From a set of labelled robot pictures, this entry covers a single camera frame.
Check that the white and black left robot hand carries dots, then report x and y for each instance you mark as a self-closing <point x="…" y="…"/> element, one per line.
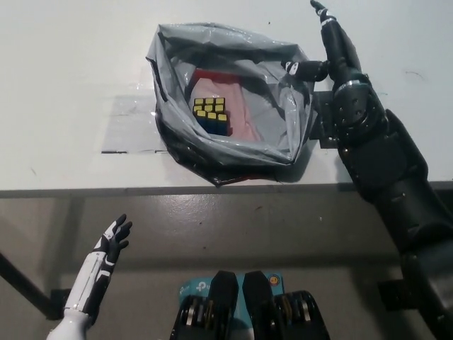
<point x="88" y="280"/>

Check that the rubik's cube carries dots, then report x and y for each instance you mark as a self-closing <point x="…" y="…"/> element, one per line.
<point x="209" y="106"/>

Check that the pink cloth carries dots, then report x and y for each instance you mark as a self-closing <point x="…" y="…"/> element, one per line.
<point x="244" y="117"/>

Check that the red item in bag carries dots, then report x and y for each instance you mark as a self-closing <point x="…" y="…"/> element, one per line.
<point x="209" y="74"/>

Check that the black diagonal table brace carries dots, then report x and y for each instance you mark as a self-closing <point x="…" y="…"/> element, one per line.
<point x="24" y="283"/>

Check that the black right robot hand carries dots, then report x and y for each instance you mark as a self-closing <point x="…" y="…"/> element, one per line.
<point x="336" y="46"/>

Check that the clear tape patch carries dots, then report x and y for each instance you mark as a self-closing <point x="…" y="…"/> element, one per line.
<point x="131" y="124"/>

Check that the grey plastic bag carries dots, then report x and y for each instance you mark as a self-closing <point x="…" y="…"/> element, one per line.
<point x="226" y="152"/>

